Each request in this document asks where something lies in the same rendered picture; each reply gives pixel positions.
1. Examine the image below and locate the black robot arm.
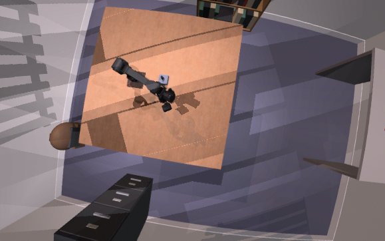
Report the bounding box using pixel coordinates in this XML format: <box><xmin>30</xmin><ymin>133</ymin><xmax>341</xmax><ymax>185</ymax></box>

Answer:
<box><xmin>111</xmin><ymin>57</ymin><xmax>176</xmax><ymax>103</ymax></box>

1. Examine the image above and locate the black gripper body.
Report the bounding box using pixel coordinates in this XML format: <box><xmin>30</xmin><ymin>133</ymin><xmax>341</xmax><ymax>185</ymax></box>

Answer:
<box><xmin>158</xmin><ymin>97</ymin><xmax>172</xmax><ymax>112</ymax></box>

